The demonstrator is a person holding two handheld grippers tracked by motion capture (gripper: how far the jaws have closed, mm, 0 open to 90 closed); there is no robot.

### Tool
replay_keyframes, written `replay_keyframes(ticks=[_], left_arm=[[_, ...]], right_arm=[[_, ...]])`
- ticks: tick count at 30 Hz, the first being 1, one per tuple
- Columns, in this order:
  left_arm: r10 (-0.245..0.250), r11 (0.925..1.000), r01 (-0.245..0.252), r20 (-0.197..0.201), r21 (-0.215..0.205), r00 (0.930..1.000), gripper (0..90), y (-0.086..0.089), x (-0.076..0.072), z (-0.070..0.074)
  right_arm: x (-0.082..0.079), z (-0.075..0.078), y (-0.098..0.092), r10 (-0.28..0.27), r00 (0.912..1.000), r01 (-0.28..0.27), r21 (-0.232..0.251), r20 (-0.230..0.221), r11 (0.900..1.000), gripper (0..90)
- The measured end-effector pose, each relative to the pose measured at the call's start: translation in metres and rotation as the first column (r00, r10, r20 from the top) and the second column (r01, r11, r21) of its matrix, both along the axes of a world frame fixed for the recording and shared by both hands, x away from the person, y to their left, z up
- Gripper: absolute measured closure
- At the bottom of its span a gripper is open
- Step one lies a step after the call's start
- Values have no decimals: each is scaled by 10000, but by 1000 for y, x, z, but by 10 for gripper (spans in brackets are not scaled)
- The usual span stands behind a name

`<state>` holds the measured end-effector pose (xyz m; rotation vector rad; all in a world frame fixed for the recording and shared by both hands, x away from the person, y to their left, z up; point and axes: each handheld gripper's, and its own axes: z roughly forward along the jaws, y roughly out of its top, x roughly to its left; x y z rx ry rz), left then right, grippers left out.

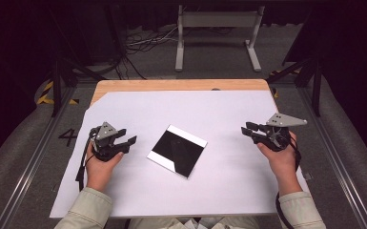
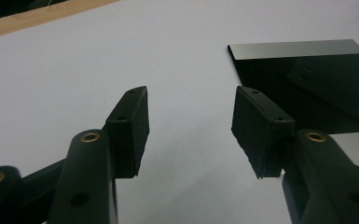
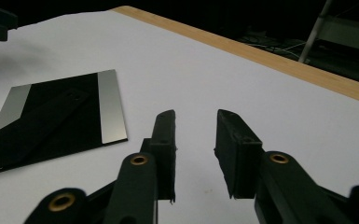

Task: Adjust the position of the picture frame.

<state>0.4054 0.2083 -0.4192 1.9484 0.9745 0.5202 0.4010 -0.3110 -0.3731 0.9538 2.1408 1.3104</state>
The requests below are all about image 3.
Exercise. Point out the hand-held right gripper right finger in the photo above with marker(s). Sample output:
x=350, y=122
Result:
x=236, y=155

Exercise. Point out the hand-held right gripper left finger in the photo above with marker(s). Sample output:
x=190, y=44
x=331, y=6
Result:
x=166, y=155

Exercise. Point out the black photo frame silver border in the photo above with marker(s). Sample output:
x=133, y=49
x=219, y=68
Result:
x=59, y=124

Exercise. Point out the white paper sheet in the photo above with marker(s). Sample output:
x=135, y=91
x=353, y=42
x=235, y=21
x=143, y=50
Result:
x=199, y=77

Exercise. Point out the wooden table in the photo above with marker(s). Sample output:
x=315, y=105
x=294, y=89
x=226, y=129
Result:
x=261, y=57

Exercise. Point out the grey metal stand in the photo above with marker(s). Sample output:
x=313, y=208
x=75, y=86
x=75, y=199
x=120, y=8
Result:
x=315, y=31

